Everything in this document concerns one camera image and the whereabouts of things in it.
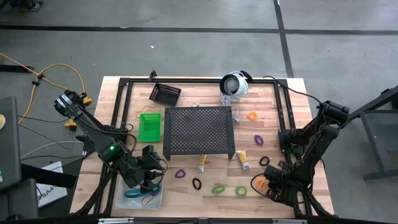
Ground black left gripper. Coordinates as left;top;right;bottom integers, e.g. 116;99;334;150
136;144;165;193

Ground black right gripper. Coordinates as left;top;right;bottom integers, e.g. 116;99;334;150
263;167;295;205

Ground maroon rubber band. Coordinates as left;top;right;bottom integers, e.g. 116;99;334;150
140;191;162;207

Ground yellow rubber band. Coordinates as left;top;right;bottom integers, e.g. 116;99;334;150
136;104;160;119

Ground clear plastic tray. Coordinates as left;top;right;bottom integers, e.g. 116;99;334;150
115;177;164;210

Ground green plastic basket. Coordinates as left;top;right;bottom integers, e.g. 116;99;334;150
137;112;163;144

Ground black perforated metal riser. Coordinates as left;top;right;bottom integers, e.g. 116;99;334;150
162;106;236;162

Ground black plastic basket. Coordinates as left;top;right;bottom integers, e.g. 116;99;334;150
149;82;182;107

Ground white cardboard box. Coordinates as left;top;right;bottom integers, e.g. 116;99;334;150
35;161;68;208

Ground black beam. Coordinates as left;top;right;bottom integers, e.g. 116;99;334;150
20;164;78;189

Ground black lamp base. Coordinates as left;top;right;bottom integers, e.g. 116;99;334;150
239;70;254;83

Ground black metal stand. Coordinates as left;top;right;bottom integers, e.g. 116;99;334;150
343;84;398;184

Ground dark grey case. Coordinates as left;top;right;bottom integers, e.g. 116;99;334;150
0;179;40;220

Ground grey cabinet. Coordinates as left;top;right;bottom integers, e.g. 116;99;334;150
0;96;22;190

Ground black floor bar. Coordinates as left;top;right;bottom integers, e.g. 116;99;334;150
0;64;35;74

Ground person's shoe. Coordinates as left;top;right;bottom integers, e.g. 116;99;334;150
11;0;43;12

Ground silver metal bracket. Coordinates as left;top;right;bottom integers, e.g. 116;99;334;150
98;217;134;224
272;218;307;224

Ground white lamp cable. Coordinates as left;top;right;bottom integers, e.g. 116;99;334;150
219;93;241;124

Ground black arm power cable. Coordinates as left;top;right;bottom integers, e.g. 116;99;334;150
262;75;323;105

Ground white floor cable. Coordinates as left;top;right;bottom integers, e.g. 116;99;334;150
20;141;85;159

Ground yellow extension cord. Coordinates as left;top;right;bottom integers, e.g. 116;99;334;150
0;52;93;131

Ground white dome camera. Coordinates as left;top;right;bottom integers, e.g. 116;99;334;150
219;70;249;102

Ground black aluminium rig frame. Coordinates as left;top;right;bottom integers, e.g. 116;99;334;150
74;77;335;218

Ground black floor cable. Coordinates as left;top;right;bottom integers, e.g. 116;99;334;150
17;105;114;162

